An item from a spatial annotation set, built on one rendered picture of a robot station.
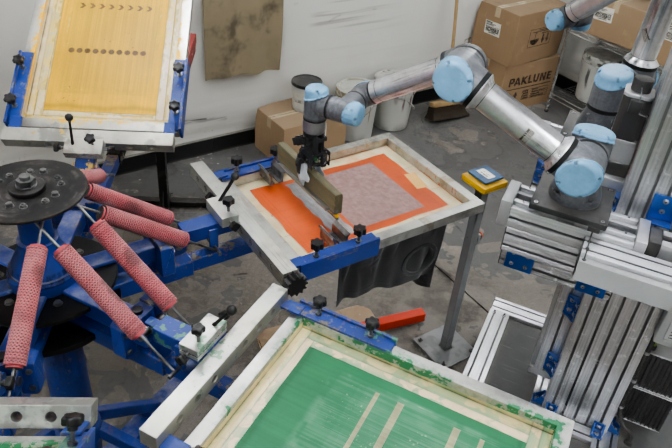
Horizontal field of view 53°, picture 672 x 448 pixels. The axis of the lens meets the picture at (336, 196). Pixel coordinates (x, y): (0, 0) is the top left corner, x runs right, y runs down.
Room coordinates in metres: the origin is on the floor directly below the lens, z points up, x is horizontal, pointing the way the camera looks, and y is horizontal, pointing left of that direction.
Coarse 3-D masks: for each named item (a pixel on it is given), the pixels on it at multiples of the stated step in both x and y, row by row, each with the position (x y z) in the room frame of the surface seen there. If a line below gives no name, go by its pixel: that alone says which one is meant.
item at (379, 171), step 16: (368, 160) 2.32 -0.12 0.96; (384, 160) 2.34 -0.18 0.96; (336, 176) 2.18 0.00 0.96; (352, 176) 2.19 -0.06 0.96; (368, 176) 2.20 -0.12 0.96; (384, 176) 2.21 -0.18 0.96; (400, 176) 2.23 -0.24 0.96; (256, 192) 2.03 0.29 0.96; (272, 192) 2.03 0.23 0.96; (288, 192) 2.04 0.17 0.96; (352, 192) 2.08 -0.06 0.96; (272, 208) 1.93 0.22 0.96; (288, 208) 1.94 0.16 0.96; (304, 208) 1.95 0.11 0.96
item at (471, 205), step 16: (352, 144) 2.38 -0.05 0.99; (368, 144) 2.40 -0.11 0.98; (384, 144) 2.45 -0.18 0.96; (400, 144) 2.42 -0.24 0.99; (416, 160) 2.30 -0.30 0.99; (256, 176) 2.10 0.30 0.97; (432, 176) 2.22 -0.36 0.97; (448, 176) 2.20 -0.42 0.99; (240, 192) 1.96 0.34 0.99; (448, 192) 2.14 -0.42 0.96; (464, 192) 2.10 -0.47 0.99; (256, 208) 1.88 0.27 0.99; (448, 208) 1.98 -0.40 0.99; (464, 208) 1.99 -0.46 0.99; (480, 208) 2.03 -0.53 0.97; (416, 224) 1.87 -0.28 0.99; (432, 224) 1.89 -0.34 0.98; (384, 240) 1.77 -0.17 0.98; (400, 240) 1.81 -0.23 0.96; (288, 256) 1.64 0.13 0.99
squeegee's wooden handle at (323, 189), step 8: (280, 144) 2.07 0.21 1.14; (280, 152) 2.06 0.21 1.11; (288, 152) 2.02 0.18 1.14; (296, 152) 2.02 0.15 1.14; (280, 160) 2.06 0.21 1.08; (288, 160) 2.01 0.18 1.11; (288, 168) 2.01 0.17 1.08; (312, 168) 1.92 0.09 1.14; (296, 176) 1.97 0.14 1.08; (312, 176) 1.88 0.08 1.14; (320, 176) 1.88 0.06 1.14; (312, 184) 1.88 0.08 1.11; (320, 184) 1.84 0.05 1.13; (328, 184) 1.83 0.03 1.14; (320, 192) 1.84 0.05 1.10; (328, 192) 1.80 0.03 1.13; (336, 192) 1.79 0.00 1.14; (328, 200) 1.80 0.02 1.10; (336, 200) 1.77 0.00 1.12; (336, 208) 1.77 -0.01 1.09
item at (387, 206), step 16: (368, 192) 2.09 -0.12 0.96; (384, 192) 2.10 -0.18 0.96; (400, 192) 2.11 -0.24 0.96; (416, 192) 2.12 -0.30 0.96; (432, 192) 2.13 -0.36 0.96; (352, 208) 1.98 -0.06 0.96; (368, 208) 1.99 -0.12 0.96; (384, 208) 2.00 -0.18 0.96; (400, 208) 2.01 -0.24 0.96; (416, 208) 2.02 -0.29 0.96; (432, 208) 2.03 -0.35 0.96; (288, 224) 1.85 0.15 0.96; (304, 224) 1.86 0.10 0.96; (320, 224) 1.87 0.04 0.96; (352, 224) 1.88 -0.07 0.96; (368, 224) 1.89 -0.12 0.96; (384, 224) 1.90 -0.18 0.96; (304, 240) 1.77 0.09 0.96
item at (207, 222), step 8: (200, 216) 1.73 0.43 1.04; (208, 216) 1.74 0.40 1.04; (184, 224) 1.68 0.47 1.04; (192, 224) 1.69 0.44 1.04; (200, 224) 1.69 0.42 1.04; (208, 224) 1.70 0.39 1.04; (216, 224) 1.70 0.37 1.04; (192, 232) 1.66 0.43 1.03; (200, 232) 1.67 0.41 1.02; (208, 232) 1.69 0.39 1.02; (224, 232) 1.72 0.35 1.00; (192, 240) 1.66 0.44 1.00; (200, 240) 1.67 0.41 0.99
